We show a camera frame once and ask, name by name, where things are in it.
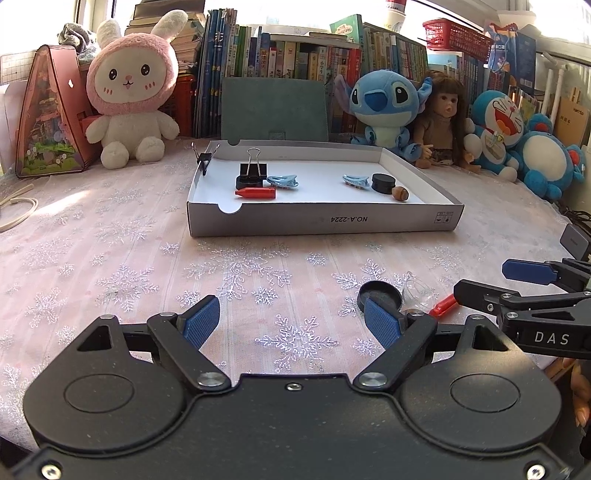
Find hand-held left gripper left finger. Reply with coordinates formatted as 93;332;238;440
74;294;232;394

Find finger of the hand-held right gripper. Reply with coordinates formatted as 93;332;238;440
453;279;591;320
502;257;591;294

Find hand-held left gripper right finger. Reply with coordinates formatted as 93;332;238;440
353;296;520;393

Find black round lid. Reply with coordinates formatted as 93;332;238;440
358;281;403;315

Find small red plastic piece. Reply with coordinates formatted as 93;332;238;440
428;295;459;317

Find clear suction cup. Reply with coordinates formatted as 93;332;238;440
402;272;437;315

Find grey cardboard box tray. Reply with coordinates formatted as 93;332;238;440
187;140;464;238

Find red crayon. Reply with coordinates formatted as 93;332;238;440
235;186;277;201

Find black binder clip silver handles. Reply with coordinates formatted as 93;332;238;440
239;148;269;182

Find person's right hand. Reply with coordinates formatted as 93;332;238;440
570;362;591;428

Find pink snowflake tablecloth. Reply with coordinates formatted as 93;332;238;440
0;134;591;462

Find blue round plush toy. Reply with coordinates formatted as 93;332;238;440
515;113;588;200

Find brown cardboard box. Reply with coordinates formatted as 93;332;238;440
554;85;591;148

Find small black binder clip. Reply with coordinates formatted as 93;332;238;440
191;142;221;176

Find white pipe rack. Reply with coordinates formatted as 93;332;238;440
540;51;571;130

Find brown haired baby doll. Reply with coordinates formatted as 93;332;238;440
409;70;481;174

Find blue printed bag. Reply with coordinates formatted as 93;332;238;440
482;21;539;93

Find blue alien plush toy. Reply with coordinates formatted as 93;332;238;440
333;69;435;160

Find teal green folder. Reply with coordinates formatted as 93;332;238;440
221;77;330;142

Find red plastic basket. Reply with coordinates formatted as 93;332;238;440
422;18;495;63

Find triangular pink miniature house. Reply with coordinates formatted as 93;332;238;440
15;45;100;178

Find row of thin blue books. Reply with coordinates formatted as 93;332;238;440
193;7;238;138

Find pink hooded bunny plush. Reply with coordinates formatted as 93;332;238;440
84;9;180;171

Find stack of flat books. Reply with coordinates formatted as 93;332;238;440
124;0;208;72

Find row of colourful upright books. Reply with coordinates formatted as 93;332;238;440
231;14;561;139

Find pink paper sheet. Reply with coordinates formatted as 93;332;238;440
0;83;24;176

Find white paper cup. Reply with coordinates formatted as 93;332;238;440
385;8;408;33

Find green cover book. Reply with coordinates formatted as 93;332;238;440
329;14;365;44

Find grey cloth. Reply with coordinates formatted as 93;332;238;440
58;22;100;51

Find grid pattern board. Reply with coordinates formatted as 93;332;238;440
0;52;38;86

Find black cable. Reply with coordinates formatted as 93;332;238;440
551;203;585;224

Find white key fob with lanyard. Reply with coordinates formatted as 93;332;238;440
0;184;38;233

